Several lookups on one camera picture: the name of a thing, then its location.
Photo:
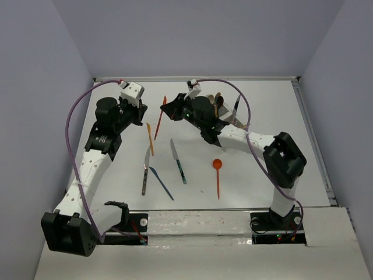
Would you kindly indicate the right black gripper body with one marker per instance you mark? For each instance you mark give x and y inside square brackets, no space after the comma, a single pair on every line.
[185,108]

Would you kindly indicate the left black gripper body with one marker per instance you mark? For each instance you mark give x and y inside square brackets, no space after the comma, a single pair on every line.
[129,113]

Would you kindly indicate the red-orange plastic knife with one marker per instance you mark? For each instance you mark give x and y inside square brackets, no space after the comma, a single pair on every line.
[160,117]

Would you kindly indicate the beige plastic spoon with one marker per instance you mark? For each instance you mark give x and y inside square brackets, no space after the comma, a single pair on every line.
[211,98]

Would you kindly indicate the yellow-orange plastic spoon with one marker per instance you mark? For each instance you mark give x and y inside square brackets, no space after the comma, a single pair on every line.
[215,98]

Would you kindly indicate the steel knife teal handle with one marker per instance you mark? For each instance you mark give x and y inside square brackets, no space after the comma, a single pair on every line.
[176,158]

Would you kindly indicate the steel knife pink handle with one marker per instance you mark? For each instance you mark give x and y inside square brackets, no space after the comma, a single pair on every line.
[235,108]

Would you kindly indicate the red-orange plastic spoon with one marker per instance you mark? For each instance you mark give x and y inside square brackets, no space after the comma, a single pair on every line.
[217,164]

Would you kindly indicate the dark brown spoon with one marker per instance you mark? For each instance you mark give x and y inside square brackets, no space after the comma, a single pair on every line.
[220,101]

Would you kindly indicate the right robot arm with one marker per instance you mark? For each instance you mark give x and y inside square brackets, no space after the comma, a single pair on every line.
[278,156]

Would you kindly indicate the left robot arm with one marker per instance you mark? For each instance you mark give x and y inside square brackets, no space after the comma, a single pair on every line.
[73,227]

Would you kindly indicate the orange plastic knife centre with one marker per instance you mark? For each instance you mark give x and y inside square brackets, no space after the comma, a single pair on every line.
[150,138]

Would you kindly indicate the white two-compartment utensil holder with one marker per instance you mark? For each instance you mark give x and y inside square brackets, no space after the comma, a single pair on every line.
[230,113]

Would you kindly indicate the blue plastic knife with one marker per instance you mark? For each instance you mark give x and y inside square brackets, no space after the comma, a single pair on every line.
[152,169]

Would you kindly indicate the white foam front block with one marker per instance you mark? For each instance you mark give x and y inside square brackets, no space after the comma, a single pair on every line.
[181,223]

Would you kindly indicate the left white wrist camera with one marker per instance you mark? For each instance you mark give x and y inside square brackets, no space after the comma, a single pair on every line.
[131,92]

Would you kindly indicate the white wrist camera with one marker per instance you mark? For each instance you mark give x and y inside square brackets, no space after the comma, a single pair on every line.
[194,89]
[131,92]

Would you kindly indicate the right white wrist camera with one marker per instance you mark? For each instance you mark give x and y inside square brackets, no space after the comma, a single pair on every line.
[194,89]

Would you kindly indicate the aluminium table frame rail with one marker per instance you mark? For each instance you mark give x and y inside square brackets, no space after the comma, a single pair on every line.
[186,78]

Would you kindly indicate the steel knife grey handle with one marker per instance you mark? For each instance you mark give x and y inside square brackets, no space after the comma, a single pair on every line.
[146,169]

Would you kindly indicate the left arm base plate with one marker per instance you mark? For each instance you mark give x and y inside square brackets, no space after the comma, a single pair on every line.
[133,233]

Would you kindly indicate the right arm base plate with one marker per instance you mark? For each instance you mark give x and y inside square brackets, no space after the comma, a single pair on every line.
[266,231]

